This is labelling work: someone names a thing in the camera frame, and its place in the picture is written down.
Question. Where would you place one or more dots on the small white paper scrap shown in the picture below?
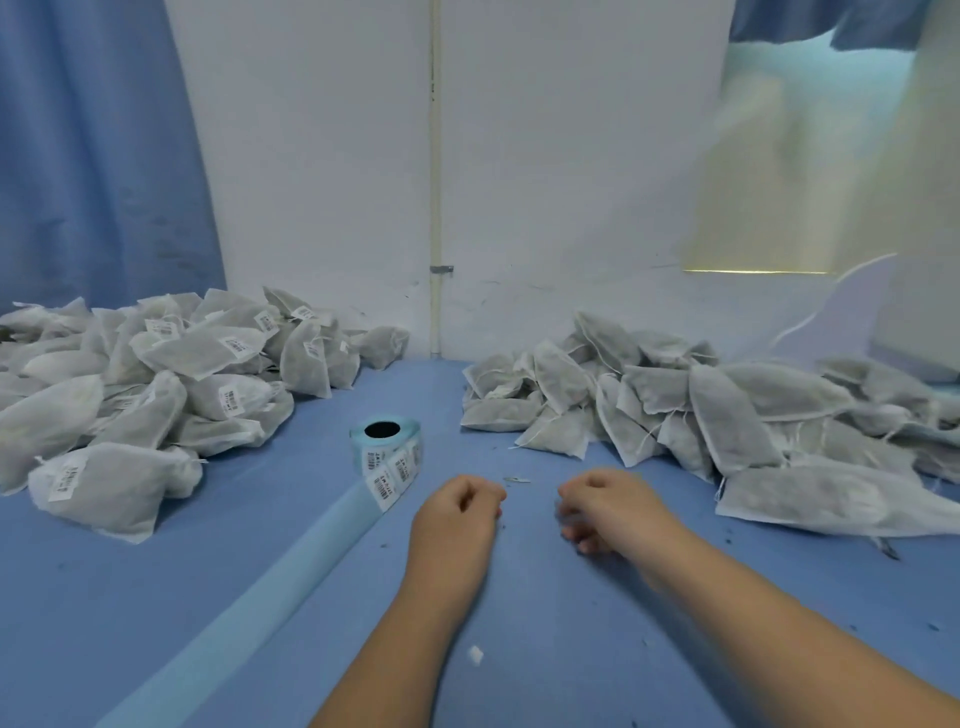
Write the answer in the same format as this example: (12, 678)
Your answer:
(476, 654)

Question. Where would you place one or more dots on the white curved board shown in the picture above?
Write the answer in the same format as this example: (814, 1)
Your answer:
(848, 315)

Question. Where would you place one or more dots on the white wall pipe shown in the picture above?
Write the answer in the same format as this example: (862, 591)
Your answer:
(437, 150)

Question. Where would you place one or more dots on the person's left forearm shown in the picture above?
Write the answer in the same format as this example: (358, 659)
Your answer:
(390, 675)

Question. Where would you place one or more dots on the blue label roll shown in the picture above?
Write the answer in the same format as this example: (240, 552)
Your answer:
(270, 593)

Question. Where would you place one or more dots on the person's right hand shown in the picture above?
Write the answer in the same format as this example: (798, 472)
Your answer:
(615, 518)

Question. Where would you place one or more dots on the person's left hand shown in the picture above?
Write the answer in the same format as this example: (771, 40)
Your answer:
(450, 540)

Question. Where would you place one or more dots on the large beige panel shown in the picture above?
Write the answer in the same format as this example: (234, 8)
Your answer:
(927, 195)

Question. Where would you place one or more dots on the person's right forearm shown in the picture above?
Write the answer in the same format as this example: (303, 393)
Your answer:
(810, 645)

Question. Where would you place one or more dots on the pile of labelled herb bags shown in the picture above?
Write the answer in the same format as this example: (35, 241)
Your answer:
(150, 398)

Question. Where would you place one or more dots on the pile of unlabelled herb bags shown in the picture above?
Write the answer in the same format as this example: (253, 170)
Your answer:
(720, 413)

